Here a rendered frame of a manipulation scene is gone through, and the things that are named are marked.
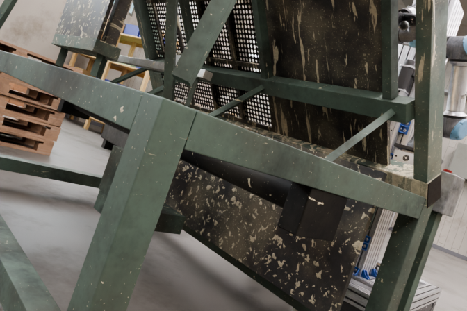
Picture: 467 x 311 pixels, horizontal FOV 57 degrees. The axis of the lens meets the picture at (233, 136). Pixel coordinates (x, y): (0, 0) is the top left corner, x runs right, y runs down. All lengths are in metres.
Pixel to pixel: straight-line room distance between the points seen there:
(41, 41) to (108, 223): 8.73
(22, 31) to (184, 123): 8.58
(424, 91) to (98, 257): 1.26
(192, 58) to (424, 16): 0.95
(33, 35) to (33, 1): 0.65
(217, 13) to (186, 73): 0.15
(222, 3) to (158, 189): 0.43
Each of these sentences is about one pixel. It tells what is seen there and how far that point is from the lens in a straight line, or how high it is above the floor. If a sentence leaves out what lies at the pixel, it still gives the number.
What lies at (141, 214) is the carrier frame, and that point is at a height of 0.55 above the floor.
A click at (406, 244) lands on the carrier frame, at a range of 1.92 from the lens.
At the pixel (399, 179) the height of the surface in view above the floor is 0.83.
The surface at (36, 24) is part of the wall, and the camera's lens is 9.53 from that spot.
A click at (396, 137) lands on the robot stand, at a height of 1.10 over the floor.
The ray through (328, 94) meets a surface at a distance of 1.92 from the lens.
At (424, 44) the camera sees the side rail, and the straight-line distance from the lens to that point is 1.68.
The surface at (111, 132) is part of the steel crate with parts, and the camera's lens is 6.53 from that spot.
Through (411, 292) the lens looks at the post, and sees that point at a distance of 2.16.
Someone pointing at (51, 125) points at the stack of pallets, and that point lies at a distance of 4.60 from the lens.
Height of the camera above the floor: 0.76
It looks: level
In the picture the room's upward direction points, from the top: 19 degrees clockwise
